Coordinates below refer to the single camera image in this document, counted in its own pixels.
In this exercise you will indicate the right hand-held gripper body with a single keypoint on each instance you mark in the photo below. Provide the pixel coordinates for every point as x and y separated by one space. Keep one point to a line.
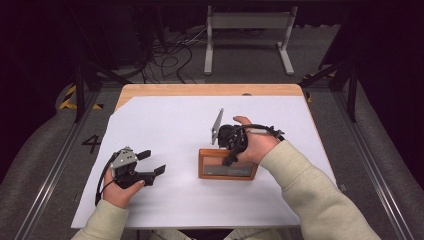
230 136

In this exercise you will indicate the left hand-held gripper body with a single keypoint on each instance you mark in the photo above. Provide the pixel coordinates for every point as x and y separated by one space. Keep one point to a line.
128 171

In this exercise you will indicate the yellow black hazard tape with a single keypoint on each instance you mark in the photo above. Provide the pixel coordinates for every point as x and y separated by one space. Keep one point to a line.
68 96

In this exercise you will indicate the wooden picture frame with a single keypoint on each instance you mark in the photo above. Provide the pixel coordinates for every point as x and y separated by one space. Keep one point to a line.
230 171

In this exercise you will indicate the metal floor rail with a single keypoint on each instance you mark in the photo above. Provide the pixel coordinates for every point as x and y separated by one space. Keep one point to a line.
370 160
50 170

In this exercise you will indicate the white metal stand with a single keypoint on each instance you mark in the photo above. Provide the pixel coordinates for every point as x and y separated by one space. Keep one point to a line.
250 21

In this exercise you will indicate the white table sheet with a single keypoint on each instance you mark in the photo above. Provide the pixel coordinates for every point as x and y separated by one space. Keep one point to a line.
166 120

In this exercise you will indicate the black metal stand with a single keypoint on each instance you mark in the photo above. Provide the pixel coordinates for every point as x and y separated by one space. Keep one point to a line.
79 90
351 93

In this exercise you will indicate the person's right hand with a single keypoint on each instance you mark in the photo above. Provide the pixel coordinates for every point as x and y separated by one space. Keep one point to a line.
260 148

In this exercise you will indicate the person's left hand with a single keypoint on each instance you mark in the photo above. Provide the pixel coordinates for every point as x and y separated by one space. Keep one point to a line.
120 195

